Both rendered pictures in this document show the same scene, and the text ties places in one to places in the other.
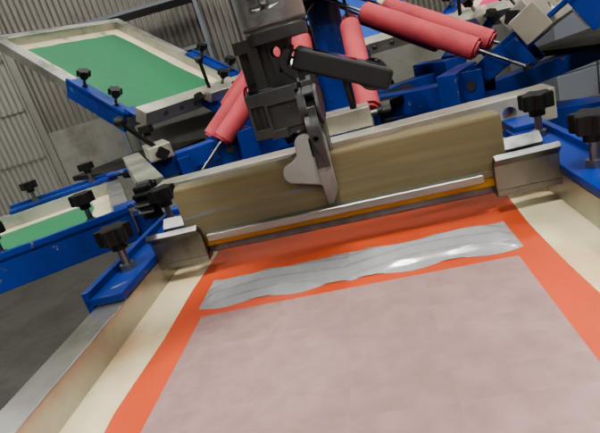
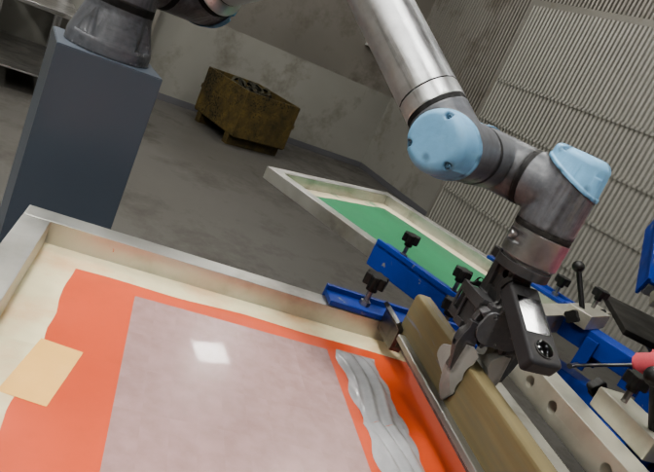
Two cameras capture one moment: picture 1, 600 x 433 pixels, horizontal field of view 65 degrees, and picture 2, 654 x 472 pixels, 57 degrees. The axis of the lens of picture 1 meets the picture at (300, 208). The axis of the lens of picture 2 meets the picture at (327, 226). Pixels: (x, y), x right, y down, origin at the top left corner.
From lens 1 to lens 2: 0.60 m
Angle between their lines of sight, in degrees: 57
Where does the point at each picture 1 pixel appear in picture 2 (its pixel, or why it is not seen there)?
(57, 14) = not seen: outside the picture
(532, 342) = not seen: outside the picture
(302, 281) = (360, 396)
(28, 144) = not seen: outside the picture
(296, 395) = (241, 374)
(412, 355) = (267, 425)
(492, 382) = (236, 448)
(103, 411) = (244, 309)
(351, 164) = (468, 390)
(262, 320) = (316, 373)
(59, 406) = (243, 290)
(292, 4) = (527, 253)
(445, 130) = (516, 443)
